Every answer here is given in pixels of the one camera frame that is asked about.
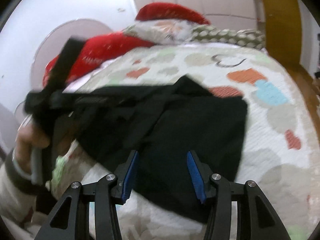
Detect black pants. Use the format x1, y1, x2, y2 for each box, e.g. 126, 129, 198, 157
75, 76, 247, 223

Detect person's left hand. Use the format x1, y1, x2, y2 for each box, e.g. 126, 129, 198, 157
15, 121, 50, 174

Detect heart patterned quilt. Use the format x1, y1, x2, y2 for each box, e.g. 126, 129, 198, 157
52, 43, 319, 239

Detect red happy pillow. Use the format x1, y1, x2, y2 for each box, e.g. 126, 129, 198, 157
42, 31, 156, 87

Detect white headboard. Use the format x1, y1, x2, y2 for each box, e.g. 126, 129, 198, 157
1, 0, 137, 132

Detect floral grey pillow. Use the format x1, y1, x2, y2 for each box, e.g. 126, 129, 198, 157
123, 19, 198, 45

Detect red pillow behind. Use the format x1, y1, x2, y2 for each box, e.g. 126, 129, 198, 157
136, 2, 211, 24

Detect olive polka dot bolster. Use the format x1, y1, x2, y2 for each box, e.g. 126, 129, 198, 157
191, 25, 266, 50

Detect yellow wooden door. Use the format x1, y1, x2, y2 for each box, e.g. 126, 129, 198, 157
263, 0, 302, 68

